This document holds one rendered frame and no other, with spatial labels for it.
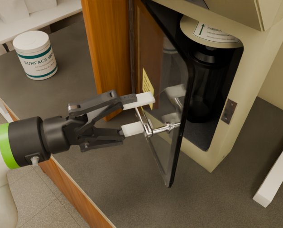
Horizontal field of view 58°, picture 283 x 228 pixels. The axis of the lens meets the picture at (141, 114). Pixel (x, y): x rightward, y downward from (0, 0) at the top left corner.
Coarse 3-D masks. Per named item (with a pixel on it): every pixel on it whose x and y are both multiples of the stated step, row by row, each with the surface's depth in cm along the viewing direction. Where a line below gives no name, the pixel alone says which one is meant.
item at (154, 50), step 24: (144, 0) 51; (144, 24) 52; (144, 48) 56; (168, 48) 42; (168, 72) 45; (192, 72) 37; (168, 96) 48; (168, 120) 52; (168, 144) 56; (168, 168) 60
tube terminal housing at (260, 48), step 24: (168, 0) 52; (216, 24) 47; (240, 24) 43; (264, 48) 44; (240, 72) 49; (264, 72) 54; (240, 96) 52; (240, 120) 64; (192, 144) 74; (216, 144) 66
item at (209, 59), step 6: (192, 48) 65; (198, 48) 63; (204, 48) 63; (210, 48) 62; (216, 48) 63; (222, 48) 63; (198, 54) 62; (204, 54) 61; (210, 54) 61; (216, 54) 61; (222, 54) 61; (228, 54) 63; (204, 60) 62; (210, 60) 61; (216, 60) 61; (222, 60) 62
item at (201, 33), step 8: (184, 16) 57; (184, 24) 56; (192, 24) 54; (200, 24) 52; (184, 32) 56; (192, 32) 54; (200, 32) 53; (208, 32) 52; (216, 32) 51; (224, 32) 51; (200, 40) 53; (208, 40) 52; (216, 40) 52; (224, 40) 52; (232, 40) 52
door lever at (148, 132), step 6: (138, 108) 56; (138, 114) 55; (144, 114) 55; (144, 120) 54; (144, 126) 53; (150, 126) 53; (162, 126) 53; (168, 126) 52; (144, 132) 52; (150, 132) 52; (156, 132) 52; (162, 132) 53; (168, 132) 52
